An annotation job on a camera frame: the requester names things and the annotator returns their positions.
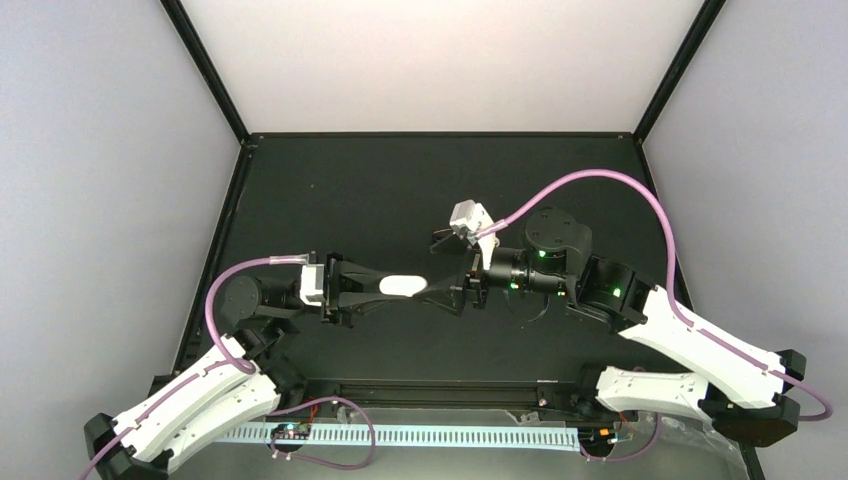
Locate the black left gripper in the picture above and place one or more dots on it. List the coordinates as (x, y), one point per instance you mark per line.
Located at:
(348, 280)

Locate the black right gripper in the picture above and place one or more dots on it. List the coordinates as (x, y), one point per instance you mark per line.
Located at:
(473, 254)

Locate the white earbud charging case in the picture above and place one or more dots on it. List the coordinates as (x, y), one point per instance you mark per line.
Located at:
(402, 285)

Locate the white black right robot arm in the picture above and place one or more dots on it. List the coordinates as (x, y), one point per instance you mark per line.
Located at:
(739, 390)

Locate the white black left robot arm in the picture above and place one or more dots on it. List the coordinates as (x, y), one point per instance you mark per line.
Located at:
(244, 375)

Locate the clear plastic sheet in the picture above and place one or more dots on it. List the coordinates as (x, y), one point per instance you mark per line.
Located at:
(681, 447)

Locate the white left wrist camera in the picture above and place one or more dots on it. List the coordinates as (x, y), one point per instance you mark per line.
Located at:
(311, 289)

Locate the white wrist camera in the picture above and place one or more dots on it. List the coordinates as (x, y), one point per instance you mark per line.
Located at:
(468, 220)
(311, 289)

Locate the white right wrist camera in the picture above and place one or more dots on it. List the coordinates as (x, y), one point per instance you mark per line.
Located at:
(468, 220)

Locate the black front mounting rail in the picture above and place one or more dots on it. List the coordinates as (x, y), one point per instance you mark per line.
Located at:
(437, 397)

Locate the white slotted cable duct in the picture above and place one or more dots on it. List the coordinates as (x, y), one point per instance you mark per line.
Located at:
(437, 436)

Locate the black left rear frame post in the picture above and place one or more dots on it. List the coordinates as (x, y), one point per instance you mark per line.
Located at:
(184, 27)

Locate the black frame post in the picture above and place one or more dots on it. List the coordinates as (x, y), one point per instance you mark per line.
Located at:
(684, 55)
(184, 27)

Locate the black right rear frame post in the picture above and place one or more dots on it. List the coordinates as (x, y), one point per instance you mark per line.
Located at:
(684, 55)

